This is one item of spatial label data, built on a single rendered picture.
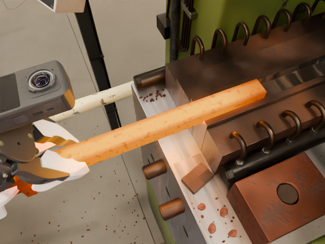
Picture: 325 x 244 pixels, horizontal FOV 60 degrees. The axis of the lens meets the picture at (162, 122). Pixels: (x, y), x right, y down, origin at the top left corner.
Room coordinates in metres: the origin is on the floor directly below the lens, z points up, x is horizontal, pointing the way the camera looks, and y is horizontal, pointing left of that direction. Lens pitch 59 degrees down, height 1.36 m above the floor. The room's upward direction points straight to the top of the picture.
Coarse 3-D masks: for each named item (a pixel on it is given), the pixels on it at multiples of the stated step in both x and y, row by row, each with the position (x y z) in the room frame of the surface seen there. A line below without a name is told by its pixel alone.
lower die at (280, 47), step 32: (288, 32) 0.42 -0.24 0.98; (320, 32) 0.41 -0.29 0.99; (192, 64) 0.34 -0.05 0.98; (224, 64) 0.33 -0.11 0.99; (256, 64) 0.33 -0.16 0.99; (288, 64) 0.32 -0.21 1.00; (192, 96) 0.27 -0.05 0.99; (288, 96) 0.26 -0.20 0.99; (320, 96) 0.26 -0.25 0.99; (192, 128) 0.24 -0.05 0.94; (224, 128) 0.21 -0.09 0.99; (256, 128) 0.21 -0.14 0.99; (288, 128) 0.21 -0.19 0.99; (224, 160) 0.16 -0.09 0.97
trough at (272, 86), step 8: (304, 64) 0.33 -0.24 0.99; (312, 64) 0.34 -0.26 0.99; (320, 64) 0.34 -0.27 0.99; (280, 72) 0.31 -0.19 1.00; (288, 72) 0.32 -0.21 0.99; (296, 72) 0.32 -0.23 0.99; (304, 72) 0.32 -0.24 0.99; (312, 72) 0.32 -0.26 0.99; (320, 72) 0.32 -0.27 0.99; (264, 80) 0.30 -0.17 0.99; (272, 80) 0.30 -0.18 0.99; (280, 80) 0.30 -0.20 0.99; (288, 80) 0.30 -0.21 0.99; (296, 80) 0.30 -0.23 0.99; (304, 80) 0.30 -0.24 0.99; (264, 88) 0.28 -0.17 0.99; (272, 88) 0.28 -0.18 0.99; (280, 88) 0.28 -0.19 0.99; (288, 88) 0.28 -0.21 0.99
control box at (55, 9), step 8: (40, 0) 0.54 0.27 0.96; (48, 0) 0.53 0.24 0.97; (56, 0) 0.52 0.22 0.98; (64, 0) 0.53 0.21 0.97; (72, 0) 0.54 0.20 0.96; (80, 0) 0.56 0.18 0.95; (56, 8) 0.51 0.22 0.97; (64, 8) 0.52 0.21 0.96; (72, 8) 0.54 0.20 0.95; (80, 8) 0.55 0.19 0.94
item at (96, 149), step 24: (216, 96) 0.25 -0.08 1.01; (240, 96) 0.25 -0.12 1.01; (264, 96) 0.26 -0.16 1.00; (144, 120) 0.21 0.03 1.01; (168, 120) 0.21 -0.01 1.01; (192, 120) 0.21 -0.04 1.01; (96, 144) 0.17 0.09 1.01; (120, 144) 0.17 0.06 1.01; (144, 144) 0.18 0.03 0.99; (24, 192) 0.11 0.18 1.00
